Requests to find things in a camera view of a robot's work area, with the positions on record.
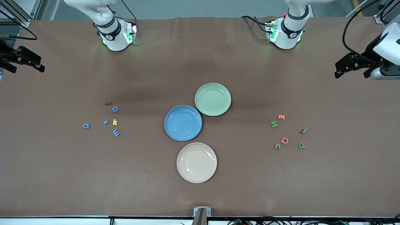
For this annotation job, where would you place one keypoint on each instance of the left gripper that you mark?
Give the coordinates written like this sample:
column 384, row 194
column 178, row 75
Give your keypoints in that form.
column 371, row 52

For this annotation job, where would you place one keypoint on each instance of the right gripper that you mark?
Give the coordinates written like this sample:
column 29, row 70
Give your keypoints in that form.
column 6, row 55

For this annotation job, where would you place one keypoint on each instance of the green letter B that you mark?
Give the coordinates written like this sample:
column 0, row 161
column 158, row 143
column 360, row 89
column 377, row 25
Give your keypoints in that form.
column 304, row 131

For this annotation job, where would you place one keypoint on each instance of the green letter p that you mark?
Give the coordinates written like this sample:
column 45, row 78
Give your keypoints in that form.
column 301, row 145

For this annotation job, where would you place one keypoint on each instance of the green letter W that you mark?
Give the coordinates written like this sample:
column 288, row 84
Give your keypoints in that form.
column 274, row 124

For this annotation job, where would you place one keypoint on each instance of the blue plus sign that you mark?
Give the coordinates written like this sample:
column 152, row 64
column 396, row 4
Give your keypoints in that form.
column 105, row 122

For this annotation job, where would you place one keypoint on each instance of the blue letter G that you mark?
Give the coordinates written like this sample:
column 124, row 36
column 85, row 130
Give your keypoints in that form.
column 113, row 109

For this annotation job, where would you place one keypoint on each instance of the blue letter E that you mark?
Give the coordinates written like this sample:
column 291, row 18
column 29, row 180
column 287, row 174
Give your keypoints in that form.
column 116, row 132

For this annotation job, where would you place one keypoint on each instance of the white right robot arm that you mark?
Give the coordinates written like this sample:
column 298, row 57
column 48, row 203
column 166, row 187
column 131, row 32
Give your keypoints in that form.
column 112, row 34

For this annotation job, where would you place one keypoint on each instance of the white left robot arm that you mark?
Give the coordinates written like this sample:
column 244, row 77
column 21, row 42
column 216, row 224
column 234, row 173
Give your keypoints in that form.
column 289, row 34

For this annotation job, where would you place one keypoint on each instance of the pink letter Q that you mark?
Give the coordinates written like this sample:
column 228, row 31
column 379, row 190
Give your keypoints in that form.
column 282, row 141

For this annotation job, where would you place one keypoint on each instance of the table cover sheet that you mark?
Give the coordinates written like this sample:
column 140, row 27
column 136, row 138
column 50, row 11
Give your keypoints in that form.
column 62, row 175

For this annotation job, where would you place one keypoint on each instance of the green plate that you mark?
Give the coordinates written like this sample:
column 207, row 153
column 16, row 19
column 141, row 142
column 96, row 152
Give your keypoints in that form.
column 212, row 99

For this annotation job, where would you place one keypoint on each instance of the blue plate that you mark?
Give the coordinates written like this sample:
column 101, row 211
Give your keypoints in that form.
column 183, row 123

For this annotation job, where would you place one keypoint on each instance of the beige plate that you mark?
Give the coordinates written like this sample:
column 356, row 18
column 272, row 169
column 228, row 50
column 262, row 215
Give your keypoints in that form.
column 197, row 162

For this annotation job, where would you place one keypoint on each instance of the aluminium frame profile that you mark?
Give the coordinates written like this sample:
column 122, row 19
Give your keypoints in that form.
column 379, row 19
column 18, row 14

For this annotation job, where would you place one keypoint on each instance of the white table edge rail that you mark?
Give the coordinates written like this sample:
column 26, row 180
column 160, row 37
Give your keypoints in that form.
column 62, row 221

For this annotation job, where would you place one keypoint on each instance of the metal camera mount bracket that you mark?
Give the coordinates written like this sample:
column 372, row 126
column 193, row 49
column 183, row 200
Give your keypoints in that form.
column 202, row 212

